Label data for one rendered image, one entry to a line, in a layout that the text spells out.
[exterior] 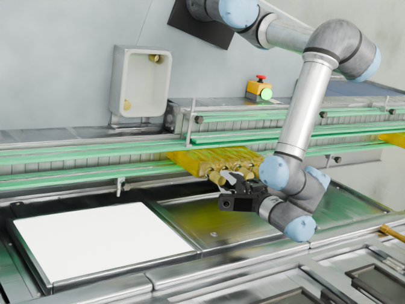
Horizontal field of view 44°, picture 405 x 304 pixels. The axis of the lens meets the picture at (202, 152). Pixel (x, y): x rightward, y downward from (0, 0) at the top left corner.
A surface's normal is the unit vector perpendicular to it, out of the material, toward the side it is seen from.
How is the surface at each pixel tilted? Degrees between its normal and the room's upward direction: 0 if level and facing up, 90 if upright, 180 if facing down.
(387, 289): 90
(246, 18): 9
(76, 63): 0
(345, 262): 90
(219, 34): 3
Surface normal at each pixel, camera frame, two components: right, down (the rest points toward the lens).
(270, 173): -0.69, -0.32
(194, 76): 0.56, 0.35
